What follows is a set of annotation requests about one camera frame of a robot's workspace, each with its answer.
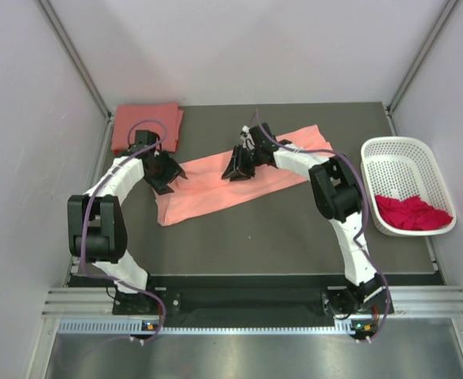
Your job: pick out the folded red t shirt stack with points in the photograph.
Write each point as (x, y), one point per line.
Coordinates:
(155, 118)

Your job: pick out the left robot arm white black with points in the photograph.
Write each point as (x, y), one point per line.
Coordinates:
(96, 226)

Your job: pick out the salmon pink t shirt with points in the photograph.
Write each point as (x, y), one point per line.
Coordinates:
(203, 190)

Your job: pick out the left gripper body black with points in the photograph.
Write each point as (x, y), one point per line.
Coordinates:
(161, 173)

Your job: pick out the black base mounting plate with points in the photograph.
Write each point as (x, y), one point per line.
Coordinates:
(248, 301)

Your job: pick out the aluminium rail with cable duct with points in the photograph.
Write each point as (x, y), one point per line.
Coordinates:
(439, 301)

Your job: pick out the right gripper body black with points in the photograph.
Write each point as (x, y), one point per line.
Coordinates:
(251, 159)

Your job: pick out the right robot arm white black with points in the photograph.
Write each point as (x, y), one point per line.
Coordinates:
(339, 196)

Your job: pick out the crimson t shirt in basket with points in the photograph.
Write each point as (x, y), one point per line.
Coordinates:
(411, 214)

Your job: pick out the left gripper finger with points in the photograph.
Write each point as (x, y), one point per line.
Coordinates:
(161, 188)
(175, 170)

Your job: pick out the white perforated laundry basket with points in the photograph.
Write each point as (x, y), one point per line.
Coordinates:
(400, 168)

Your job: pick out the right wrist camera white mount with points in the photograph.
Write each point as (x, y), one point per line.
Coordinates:
(246, 137)

